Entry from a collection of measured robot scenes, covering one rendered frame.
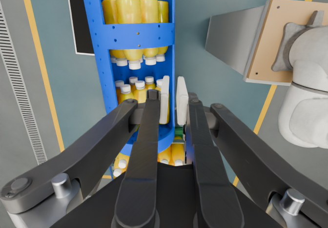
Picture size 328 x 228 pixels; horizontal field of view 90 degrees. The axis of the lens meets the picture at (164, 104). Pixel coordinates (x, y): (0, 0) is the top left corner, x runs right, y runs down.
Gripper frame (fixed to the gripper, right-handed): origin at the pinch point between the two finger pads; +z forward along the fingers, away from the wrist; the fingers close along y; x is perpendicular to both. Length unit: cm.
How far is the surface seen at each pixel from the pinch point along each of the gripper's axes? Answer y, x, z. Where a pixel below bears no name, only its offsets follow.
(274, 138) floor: 136, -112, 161
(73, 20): -86, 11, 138
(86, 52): -80, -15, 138
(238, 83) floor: 74, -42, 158
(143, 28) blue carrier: -8.5, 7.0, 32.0
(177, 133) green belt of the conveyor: 6, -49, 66
